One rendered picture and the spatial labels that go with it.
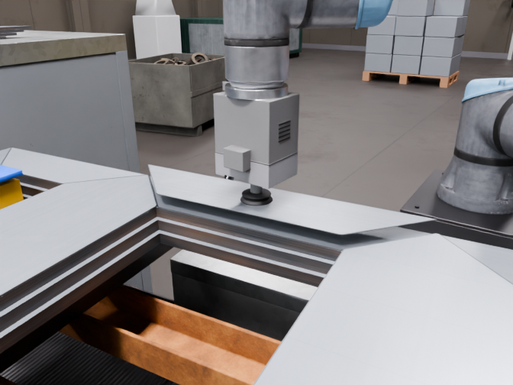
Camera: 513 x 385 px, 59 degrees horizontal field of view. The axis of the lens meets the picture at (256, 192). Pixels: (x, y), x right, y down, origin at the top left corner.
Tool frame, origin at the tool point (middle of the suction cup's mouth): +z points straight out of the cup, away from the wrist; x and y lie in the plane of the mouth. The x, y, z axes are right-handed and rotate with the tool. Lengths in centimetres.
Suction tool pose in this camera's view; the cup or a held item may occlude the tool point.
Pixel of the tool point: (256, 208)
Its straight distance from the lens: 59.7
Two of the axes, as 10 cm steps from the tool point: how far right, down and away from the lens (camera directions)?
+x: 6.0, -3.1, 7.4
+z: 0.0, 9.2, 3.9
